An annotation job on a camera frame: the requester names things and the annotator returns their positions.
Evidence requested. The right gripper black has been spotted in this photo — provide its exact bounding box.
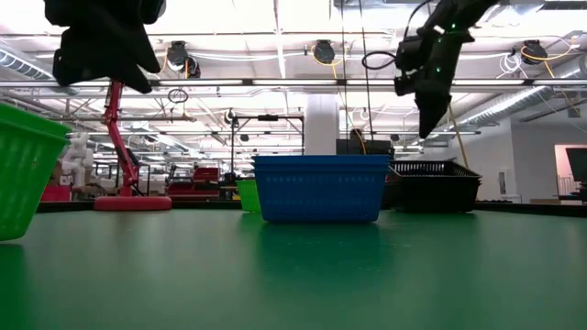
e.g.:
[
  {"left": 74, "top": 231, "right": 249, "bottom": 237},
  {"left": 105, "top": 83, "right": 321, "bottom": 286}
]
[{"left": 393, "top": 28, "right": 476, "bottom": 140}]

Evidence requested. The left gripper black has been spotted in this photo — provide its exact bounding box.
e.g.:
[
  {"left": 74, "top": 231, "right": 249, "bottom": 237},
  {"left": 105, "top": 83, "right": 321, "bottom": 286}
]
[{"left": 43, "top": 0, "right": 167, "bottom": 95}]

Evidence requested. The black plastic basket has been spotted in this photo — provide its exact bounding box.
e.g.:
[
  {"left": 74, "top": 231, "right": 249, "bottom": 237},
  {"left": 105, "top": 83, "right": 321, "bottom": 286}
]
[
  {"left": 396, "top": 181, "right": 482, "bottom": 215},
  {"left": 389, "top": 175, "right": 482, "bottom": 185},
  {"left": 388, "top": 159, "right": 481, "bottom": 180}
]

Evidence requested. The black monitor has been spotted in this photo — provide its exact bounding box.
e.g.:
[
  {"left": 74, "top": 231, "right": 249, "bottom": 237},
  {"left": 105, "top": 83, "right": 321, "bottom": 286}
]
[{"left": 336, "top": 138, "right": 395, "bottom": 160}]

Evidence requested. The white pillar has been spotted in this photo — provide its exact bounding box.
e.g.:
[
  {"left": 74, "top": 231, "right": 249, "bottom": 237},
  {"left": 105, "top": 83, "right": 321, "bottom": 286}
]
[{"left": 305, "top": 93, "right": 340, "bottom": 156}]

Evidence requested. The blue plastic basket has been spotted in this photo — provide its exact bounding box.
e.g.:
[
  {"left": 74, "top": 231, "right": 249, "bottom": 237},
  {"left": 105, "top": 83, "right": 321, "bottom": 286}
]
[{"left": 253, "top": 163, "right": 390, "bottom": 225}]

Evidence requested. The red tool chest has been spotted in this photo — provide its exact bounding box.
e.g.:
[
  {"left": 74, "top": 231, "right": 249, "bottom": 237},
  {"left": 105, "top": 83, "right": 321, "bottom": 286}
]
[{"left": 167, "top": 167, "right": 221, "bottom": 199}]

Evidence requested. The red desk lamp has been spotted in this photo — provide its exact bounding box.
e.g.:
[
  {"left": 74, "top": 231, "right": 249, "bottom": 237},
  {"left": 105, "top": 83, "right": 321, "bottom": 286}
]
[{"left": 94, "top": 80, "right": 173, "bottom": 212}]

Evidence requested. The green plastic basket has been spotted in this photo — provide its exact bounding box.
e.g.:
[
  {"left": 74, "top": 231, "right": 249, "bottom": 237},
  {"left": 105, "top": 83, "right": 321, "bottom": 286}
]
[
  {"left": 0, "top": 102, "right": 73, "bottom": 242},
  {"left": 236, "top": 179, "right": 262, "bottom": 214}
]

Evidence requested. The green table mat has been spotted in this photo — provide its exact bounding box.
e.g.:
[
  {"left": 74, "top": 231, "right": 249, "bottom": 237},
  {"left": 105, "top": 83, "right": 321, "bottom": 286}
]
[{"left": 0, "top": 208, "right": 587, "bottom": 330}]

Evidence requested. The yellow hanging cable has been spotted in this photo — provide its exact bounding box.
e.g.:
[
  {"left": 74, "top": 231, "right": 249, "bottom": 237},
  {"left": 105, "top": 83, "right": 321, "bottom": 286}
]
[{"left": 447, "top": 103, "right": 471, "bottom": 170}]

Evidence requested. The black ceiling cable reel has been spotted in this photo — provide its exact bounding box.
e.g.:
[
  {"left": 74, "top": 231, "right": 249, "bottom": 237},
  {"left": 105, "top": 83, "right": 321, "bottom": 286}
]
[
  {"left": 165, "top": 39, "right": 202, "bottom": 79},
  {"left": 313, "top": 38, "right": 337, "bottom": 65},
  {"left": 521, "top": 38, "right": 549, "bottom": 65}
]

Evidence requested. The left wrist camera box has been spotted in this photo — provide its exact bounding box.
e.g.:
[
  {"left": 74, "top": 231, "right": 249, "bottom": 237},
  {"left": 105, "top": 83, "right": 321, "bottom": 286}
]
[{"left": 51, "top": 48, "right": 74, "bottom": 88}]

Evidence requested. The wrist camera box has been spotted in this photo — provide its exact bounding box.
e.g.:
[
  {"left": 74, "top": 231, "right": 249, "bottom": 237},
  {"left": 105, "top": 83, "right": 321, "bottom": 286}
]
[
  {"left": 394, "top": 35, "right": 426, "bottom": 71},
  {"left": 51, "top": 48, "right": 74, "bottom": 88}
]

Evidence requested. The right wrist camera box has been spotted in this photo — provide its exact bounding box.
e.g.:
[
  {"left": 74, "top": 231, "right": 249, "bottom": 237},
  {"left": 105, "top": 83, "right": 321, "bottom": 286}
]
[{"left": 394, "top": 35, "right": 426, "bottom": 71}]

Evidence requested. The silver ventilation duct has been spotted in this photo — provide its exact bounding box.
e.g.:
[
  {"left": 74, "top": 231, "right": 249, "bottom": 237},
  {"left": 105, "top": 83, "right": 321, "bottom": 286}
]
[{"left": 451, "top": 52, "right": 587, "bottom": 134}]

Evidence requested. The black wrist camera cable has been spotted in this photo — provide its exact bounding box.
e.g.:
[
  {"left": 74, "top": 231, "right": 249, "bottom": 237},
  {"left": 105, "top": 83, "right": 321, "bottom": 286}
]
[{"left": 360, "top": 49, "right": 398, "bottom": 72}]

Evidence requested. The thin black hanging cable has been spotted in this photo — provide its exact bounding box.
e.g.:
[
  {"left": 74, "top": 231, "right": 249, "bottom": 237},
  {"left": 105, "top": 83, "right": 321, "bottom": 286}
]
[{"left": 340, "top": 0, "right": 349, "bottom": 138}]

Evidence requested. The dark wall screen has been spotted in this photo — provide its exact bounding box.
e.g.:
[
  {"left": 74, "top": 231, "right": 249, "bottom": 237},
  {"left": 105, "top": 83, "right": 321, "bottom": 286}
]
[{"left": 564, "top": 147, "right": 587, "bottom": 184}]

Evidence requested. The black frame stand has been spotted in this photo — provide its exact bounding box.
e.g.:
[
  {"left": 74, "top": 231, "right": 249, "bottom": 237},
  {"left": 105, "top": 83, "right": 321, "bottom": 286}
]
[{"left": 228, "top": 113, "right": 306, "bottom": 184}]

